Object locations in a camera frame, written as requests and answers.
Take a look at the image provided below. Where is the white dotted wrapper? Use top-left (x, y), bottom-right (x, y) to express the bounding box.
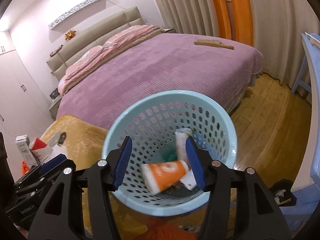
top-left (179, 170), bottom-right (197, 191)

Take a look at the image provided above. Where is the pink yogurt drink bottle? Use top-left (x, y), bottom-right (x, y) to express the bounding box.
top-left (175, 128), bottom-right (193, 165)

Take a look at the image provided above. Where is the orange paper cup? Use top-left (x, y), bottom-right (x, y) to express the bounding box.
top-left (141, 160), bottom-right (189, 194)

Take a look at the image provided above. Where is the orange plastic bag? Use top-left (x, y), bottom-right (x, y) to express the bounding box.
top-left (21, 161), bottom-right (30, 176)

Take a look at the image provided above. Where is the red white paper cup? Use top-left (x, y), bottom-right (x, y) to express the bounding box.
top-left (29, 138), bottom-right (53, 164)

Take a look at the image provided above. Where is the white medicine box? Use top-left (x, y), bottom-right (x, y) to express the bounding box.
top-left (15, 134), bottom-right (38, 168)

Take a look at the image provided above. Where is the light blue laundry basket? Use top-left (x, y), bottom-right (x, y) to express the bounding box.
top-left (101, 90), bottom-right (237, 217)

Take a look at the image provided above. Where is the round panda rug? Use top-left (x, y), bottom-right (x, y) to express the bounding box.
top-left (40, 115), bottom-right (206, 239)

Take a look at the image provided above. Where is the grey bedside table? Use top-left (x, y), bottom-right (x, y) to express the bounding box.
top-left (49, 95), bottom-right (62, 118)

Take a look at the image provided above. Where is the white wardrobe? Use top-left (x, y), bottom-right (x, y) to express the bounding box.
top-left (0, 31), bottom-right (54, 181)

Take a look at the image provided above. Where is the bed with purple cover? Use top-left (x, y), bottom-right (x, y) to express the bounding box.
top-left (57, 33), bottom-right (263, 129)

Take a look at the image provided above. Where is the pink left pillow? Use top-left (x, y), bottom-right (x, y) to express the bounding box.
top-left (66, 46), bottom-right (104, 75)

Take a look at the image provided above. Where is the pink pillow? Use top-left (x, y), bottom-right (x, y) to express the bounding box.
top-left (104, 25), bottom-right (152, 48)
top-left (66, 46), bottom-right (104, 75)

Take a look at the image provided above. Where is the wooden bed brush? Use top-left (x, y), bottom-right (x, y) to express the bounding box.
top-left (194, 39), bottom-right (234, 50)

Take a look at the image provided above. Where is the pink right pillow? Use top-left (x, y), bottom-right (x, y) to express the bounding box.
top-left (104, 25), bottom-right (152, 48)

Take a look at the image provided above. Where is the beige padded headboard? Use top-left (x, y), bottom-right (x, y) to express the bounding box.
top-left (47, 7), bottom-right (144, 80)

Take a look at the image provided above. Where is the light blue table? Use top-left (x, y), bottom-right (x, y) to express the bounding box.
top-left (281, 33), bottom-right (319, 231)

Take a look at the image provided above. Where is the dark object on headboard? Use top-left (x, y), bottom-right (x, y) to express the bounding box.
top-left (49, 44), bottom-right (63, 57)

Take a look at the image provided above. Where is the orange plush toy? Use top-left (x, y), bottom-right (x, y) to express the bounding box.
top-left (65, 30), bottom-right (76, 41)

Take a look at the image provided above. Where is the orange curtain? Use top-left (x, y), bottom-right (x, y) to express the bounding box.
top-left (213, 0), bottom-right (254, 46)

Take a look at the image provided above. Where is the beige curtain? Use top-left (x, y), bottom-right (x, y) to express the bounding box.
top-left (155, 0), bottom-right (319, 87)

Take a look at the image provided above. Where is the white decorated wall shelf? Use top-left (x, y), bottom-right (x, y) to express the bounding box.
top-left (48, 0), bottom-right (99, 30)

